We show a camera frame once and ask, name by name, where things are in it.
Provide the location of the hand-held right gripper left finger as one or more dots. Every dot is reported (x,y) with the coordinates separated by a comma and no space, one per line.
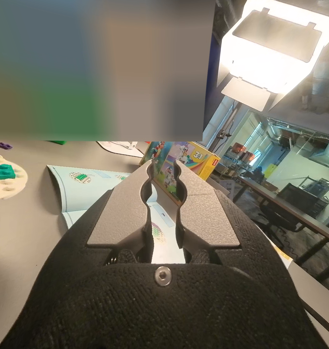
(118,218)

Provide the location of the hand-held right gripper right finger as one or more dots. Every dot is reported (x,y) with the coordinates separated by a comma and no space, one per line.
(208,218)

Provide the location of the teal lego brick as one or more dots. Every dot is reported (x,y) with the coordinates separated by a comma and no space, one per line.
(2,171)

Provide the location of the colourful lego set box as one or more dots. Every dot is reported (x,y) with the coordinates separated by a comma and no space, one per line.
(200,160)

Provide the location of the bright green lego piece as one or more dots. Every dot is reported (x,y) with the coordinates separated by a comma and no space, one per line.
(55,142)

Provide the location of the purple lego brick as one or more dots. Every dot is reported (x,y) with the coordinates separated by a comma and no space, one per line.
(4,145)

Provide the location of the white paper sheet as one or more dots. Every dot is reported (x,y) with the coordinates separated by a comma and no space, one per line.
(118,148)

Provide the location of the black office chair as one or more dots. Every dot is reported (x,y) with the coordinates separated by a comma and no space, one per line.
(279,218)

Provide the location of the metal storage shelf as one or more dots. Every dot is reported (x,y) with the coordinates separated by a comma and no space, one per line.
(241,154)

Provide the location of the yellow white leaflet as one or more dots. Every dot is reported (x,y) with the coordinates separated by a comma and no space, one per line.
(283,255)

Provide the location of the long dark desk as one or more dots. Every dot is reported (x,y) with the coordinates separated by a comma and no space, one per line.
(298,212)

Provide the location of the black light stand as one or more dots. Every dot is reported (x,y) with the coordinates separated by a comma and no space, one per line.
(224,128)

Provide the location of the black computer monitor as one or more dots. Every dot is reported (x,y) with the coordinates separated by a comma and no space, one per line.
(298,197)

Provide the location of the bright studio light panel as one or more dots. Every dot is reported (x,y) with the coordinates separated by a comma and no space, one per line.
(271,49)

